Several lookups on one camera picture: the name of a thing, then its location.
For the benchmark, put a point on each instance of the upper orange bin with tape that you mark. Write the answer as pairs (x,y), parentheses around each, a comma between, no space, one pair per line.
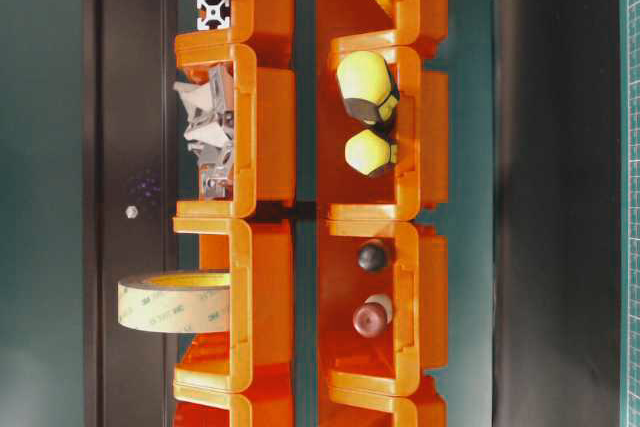
(259,343)

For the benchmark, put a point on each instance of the beige double-sided tape roll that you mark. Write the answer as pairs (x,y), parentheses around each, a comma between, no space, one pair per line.
(175,302)

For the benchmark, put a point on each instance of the upper orange bin red tape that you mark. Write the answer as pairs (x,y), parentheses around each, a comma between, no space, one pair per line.
(251,408)

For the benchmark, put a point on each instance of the black rack base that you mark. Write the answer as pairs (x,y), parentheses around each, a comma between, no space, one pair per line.
(129,192)

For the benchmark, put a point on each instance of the small yellow black screwdriver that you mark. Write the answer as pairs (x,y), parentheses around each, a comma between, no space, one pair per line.
(370,153)

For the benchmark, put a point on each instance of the lower orange bin with screwdrivers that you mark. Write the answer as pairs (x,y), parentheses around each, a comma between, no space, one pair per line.
(420,178)

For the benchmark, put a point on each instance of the upper orange bin with brackets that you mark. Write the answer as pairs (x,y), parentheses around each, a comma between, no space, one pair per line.
(265,131)

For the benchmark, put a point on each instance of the large yellow black screwdriver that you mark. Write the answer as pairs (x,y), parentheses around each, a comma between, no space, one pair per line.
(368,89)

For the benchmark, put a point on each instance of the pile of grey corner brackets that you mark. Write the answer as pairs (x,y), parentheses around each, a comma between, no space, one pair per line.
(210,130)

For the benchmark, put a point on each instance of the lower orange bin with cutter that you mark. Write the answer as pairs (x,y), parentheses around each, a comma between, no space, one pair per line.
(349,25)

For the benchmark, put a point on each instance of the black aluminium extrusion lower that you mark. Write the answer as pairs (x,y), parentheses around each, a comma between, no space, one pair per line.
(213,14)

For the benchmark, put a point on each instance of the green cutting mat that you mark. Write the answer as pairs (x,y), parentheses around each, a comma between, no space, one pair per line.
(629,57)

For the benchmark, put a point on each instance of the black handled tool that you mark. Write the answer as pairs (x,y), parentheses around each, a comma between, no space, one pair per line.
(374,255)

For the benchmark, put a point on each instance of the red white handled tool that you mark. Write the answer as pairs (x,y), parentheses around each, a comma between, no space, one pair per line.
(373,316)

